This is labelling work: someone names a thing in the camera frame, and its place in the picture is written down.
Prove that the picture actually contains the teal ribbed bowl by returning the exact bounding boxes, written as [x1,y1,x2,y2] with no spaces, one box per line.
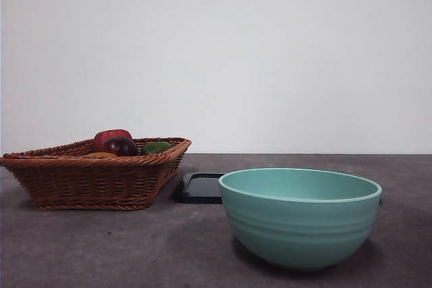
[217,167,383,272]

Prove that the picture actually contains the brown wicker basket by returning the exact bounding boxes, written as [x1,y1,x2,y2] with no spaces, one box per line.
[0,136,192,212]

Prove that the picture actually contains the red apple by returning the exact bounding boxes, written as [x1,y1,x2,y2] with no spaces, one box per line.
[92,128,134,153]

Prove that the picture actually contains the green fruit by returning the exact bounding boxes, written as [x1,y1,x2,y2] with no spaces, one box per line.
[139,141,173,156]

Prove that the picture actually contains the dark green rectangular tray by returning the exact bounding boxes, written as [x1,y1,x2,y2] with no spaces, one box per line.
[172,172,383,206]

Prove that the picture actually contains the dark purple round fruit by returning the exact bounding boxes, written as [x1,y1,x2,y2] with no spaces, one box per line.
[101,136,138,158]

